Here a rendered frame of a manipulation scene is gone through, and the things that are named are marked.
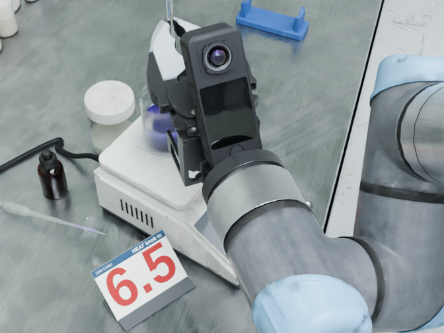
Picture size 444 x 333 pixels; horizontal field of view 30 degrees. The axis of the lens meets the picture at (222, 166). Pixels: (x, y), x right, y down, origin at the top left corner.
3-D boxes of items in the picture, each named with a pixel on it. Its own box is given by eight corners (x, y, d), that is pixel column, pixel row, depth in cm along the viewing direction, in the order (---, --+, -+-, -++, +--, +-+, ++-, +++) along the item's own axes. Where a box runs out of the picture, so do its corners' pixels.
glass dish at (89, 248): (110, 221, 95) (108, 209, 94) (127, 256, 92) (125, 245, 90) (64, 237, 94) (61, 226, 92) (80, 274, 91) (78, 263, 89)
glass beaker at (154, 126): (157, 169, 89) (152, 117, 83) (133, 138, 92) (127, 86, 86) (205, 147, 91) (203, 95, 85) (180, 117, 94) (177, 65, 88)
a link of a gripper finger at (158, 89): (135, 67, 76) (166, 132, 70) (133, 54, 74) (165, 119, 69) (184, 54, 77) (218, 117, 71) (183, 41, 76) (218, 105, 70)
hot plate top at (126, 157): (247, 143, 92) (247, 138, 92) (183, 214, 86) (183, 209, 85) (161, 100, 97) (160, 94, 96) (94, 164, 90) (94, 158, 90)
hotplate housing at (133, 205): (303, 215, 96) (308, 170, 90) (240, 295, 89) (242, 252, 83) (151, 134, 104) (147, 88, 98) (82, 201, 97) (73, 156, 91)
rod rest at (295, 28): (308, 27, 118) (311, 6, 115) (300, 41, 116) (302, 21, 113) (244, 9, 120) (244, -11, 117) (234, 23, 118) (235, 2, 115)
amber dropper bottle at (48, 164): (63, 201, 97) (55, 162, 92) (39, 197, 97) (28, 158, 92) (71, 182, 99) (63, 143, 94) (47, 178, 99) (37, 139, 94)
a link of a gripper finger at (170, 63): (137, 66, 82) (168, 129, 77) (133, 18, 78) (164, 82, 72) (167, 58, 83) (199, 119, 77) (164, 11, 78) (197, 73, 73)
